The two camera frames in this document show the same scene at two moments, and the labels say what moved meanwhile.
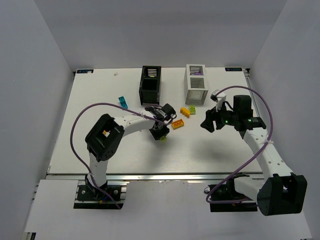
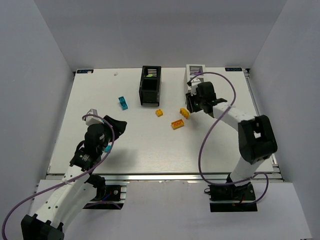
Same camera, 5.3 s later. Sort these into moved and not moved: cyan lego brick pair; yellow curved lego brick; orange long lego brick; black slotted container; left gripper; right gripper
Moved: left gripper; right gripper
Not moved: yellow curved lego brick; orange long lego brick; cyan lego brick pair; black slotted container
